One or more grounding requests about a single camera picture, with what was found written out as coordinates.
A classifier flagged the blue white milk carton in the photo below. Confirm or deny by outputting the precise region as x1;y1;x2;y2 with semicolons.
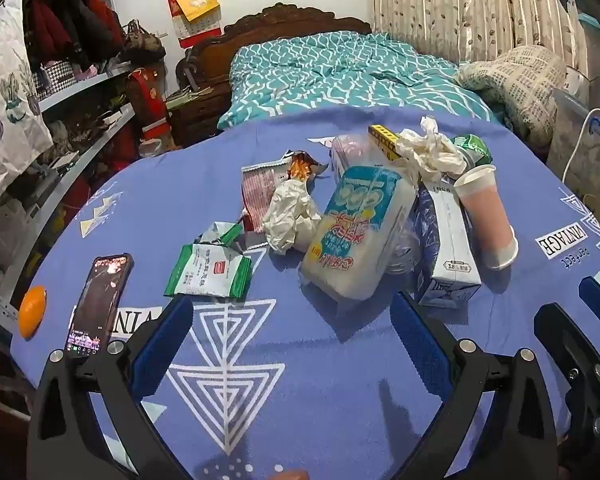
414;184;482;308

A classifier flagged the white plant printed cloth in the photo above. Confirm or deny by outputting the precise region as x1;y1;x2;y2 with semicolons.
0;0;55;223

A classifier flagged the clear plastic bag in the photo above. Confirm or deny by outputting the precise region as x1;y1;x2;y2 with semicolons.
330;134;376;181

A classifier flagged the crumpled white paper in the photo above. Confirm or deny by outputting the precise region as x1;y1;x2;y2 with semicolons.
262;179;323;255

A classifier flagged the red wall calendar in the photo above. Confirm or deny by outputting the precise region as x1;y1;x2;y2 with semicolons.
165;0;224;50

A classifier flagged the blue white tissue pack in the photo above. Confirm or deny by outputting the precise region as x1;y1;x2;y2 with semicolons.
300;165;417;302

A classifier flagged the wooden nightstand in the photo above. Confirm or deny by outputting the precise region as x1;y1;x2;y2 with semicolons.
166;82;233;148

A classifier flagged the green crumpled packet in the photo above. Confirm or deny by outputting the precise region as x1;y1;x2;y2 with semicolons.
452;133;494;168

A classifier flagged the pink plastic cup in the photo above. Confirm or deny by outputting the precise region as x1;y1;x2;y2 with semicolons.
453;164;520;271

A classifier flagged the crumpled white tissue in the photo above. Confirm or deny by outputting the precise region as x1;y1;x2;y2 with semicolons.
395;116;468;183

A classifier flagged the red bag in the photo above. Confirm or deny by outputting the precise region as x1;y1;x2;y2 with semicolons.
126;67;172;141

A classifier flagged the small torn green packet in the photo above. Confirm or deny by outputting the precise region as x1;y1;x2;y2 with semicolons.
196;221;246;253

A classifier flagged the striped leaf curtain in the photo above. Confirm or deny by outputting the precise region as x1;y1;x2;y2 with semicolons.
367;0;592;77

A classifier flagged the blue printed cloth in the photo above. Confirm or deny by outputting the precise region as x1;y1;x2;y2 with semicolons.
10;105;600;480

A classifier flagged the carved wooden headboard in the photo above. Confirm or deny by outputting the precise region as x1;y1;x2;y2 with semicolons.
175;2;373;106

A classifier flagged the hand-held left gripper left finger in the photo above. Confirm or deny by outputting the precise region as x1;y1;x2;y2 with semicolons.
26;294;201;480

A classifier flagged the brown handbag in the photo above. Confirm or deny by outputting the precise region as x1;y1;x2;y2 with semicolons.
121;20;167;63

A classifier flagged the green white snack packet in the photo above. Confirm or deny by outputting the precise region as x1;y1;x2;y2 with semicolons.
164;243;253;301

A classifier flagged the black smartphone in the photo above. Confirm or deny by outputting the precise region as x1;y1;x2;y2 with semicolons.
64;253;134;361

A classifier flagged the orange fruit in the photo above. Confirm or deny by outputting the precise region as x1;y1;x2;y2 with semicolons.
18;285;48;340

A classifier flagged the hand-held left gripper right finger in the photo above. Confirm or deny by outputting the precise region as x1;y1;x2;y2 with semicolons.
390;291;561;480

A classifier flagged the teal patterned quilt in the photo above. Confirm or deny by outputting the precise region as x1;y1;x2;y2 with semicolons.
216;31;502;131

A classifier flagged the white cable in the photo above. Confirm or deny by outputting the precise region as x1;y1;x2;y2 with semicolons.
561;107;600;182

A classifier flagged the yellow brown cardboard box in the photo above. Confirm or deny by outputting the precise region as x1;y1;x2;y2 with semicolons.
368;124;403;162

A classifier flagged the grey patterned blanket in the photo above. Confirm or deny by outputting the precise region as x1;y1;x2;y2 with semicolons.
452;45;568;150

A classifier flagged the clear plastic storage box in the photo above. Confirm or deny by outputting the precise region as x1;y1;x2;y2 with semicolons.
546;87;600;208

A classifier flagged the orange foil snack wrapper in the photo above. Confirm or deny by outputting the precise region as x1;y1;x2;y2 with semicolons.
285;149;331;182

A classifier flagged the pile of dark clothes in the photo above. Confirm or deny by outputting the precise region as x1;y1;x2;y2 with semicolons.
24;0;127;70

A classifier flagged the red white striped packet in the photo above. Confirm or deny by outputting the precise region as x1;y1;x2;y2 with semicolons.
241;157;293;233

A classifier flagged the grey metal shelf rack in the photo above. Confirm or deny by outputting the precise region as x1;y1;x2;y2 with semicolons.
0;0;142;361

